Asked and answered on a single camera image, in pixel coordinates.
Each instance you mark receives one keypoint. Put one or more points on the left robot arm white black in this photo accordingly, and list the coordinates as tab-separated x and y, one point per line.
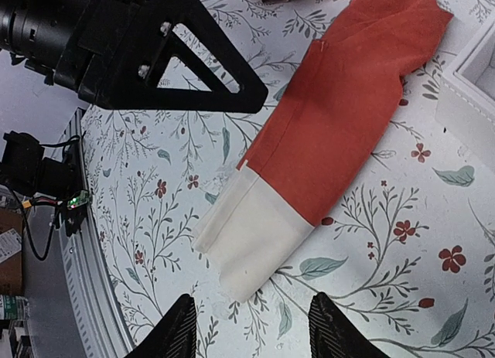
35	32

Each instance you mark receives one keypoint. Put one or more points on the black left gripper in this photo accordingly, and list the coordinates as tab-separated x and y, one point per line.
118	51

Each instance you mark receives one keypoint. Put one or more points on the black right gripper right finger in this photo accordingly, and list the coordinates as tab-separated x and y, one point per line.
331	333

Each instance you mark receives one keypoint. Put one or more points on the aluminium front rail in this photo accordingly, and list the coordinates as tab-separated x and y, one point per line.
96	309

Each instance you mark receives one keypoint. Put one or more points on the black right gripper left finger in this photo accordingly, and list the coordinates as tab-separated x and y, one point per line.
175	334

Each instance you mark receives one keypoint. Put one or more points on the floral patterned table mat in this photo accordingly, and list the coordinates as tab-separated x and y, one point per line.
407	252

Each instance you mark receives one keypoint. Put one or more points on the red and white underwear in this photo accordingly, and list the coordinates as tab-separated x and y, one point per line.
330	118

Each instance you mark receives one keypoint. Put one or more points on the white compartment storage box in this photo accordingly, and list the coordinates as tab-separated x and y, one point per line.
466	99

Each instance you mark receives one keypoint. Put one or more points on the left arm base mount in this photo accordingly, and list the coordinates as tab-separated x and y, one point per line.
38	174

